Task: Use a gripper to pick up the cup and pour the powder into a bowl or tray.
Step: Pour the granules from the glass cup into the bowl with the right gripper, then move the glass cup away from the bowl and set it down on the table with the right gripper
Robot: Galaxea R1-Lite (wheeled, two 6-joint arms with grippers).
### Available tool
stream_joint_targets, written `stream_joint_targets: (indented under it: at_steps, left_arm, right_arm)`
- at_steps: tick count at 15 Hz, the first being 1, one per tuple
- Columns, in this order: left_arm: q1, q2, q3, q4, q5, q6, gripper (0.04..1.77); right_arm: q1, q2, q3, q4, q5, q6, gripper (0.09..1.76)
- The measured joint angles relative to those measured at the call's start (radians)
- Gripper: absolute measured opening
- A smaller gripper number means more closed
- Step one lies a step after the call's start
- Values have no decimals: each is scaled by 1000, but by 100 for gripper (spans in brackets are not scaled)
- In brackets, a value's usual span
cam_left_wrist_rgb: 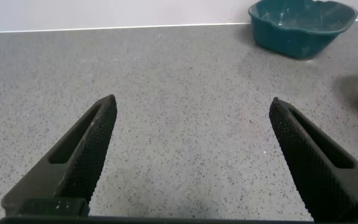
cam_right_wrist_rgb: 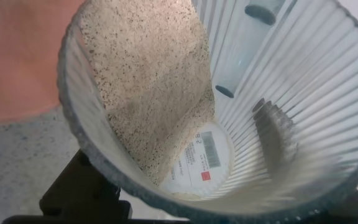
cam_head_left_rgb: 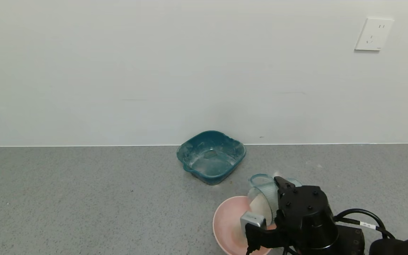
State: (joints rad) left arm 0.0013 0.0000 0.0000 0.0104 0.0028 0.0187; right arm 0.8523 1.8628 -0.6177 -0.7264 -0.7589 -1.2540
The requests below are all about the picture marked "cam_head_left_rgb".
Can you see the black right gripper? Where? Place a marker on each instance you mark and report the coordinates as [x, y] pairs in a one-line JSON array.
[[264, 237]]

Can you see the clear ribbed plastic cup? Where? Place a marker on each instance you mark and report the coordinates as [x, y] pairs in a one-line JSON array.
[[266, 196]]

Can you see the fine pale powder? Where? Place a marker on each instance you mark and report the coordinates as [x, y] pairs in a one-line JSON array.
[[260, 209]]

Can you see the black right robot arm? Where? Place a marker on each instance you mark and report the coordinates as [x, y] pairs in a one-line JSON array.
[[306, 219]]

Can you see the pink bowl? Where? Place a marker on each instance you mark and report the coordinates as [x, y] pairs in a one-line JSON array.
[[227, 226]]

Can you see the teal plastic basin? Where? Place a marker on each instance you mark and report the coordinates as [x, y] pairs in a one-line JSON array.
[[211, 166]]

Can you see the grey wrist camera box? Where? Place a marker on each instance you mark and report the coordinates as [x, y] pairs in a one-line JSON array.
[[253, 219]]

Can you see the white wall socket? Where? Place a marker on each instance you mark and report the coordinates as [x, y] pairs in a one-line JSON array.
[[374, 33]]

